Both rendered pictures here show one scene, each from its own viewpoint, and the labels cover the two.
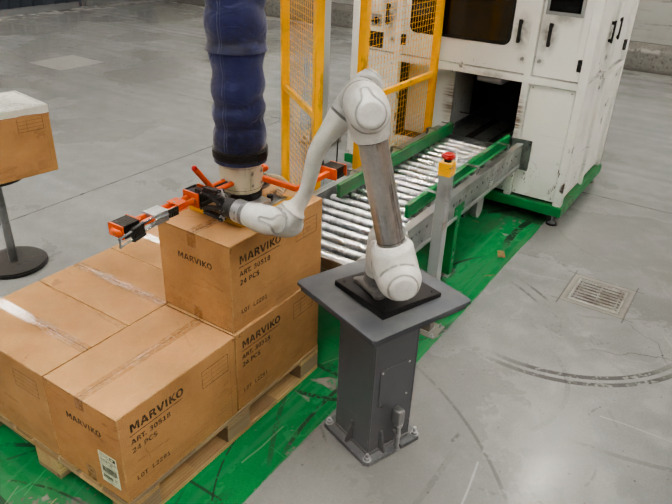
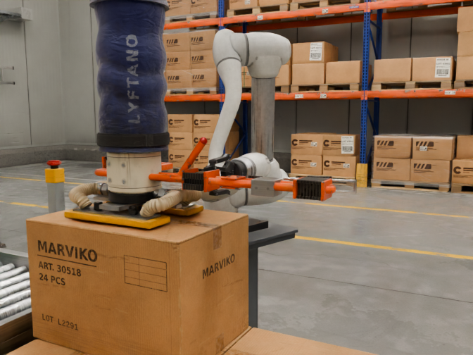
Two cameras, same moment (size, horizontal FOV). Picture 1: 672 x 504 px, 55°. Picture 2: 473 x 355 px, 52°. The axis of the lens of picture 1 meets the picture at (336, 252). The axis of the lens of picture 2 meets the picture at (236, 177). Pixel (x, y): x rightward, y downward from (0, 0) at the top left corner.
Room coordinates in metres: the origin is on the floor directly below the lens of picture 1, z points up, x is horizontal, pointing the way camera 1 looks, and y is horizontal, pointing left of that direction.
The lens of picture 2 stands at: (2.32, 1.99, 1.28)
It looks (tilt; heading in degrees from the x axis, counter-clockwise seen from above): 8 degrees down; 265
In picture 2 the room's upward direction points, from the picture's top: straight up
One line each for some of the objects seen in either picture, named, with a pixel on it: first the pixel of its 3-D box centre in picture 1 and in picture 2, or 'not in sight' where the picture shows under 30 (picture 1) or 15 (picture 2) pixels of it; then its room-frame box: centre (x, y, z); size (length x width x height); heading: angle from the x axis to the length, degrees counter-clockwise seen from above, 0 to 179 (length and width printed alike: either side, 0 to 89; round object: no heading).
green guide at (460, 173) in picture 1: (470, 171); not in sight; (3.94, -0.85, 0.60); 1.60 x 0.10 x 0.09; 148
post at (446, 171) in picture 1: (436, 250); (59, 264); (3.02, -0.53, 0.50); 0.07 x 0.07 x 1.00; 58
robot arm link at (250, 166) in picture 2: (241, 211); (240, 170); (2.16, 0.35, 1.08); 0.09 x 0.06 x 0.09; 147
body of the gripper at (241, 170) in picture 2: (226, 206); (229, 173); (2.20, 0.42, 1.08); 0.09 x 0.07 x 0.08; 57
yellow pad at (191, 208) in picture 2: (259, 205); (153, 201); (2.46, 0.33, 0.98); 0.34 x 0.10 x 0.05; 147
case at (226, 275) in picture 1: (244, 249); (141, 275); (2.50, 0.40, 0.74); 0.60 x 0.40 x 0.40; 146
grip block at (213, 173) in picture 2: (198, 195); (200, 179); (2.30, 0.54, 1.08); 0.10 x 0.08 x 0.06; 57
